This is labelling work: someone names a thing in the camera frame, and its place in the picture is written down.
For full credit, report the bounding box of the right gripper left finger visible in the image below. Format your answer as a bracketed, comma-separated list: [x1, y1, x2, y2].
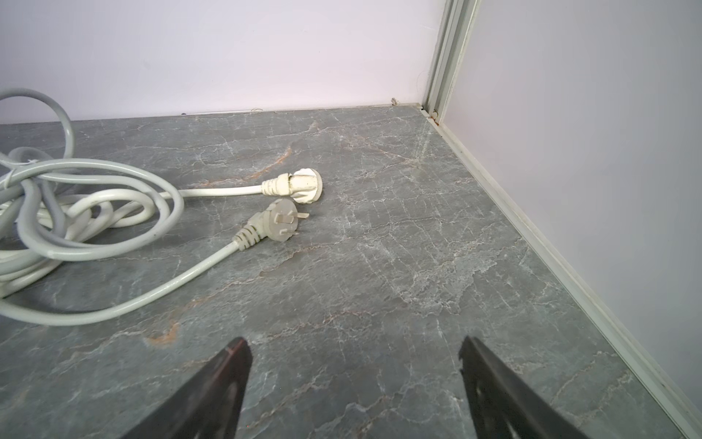
[124, 338, 253, 438]

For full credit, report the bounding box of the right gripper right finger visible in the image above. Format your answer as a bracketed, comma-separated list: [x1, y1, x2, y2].
[459, 336, 586, 439]

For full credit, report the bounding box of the coiled white power cord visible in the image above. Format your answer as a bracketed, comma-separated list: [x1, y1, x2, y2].
[0, 87, 325, 327]

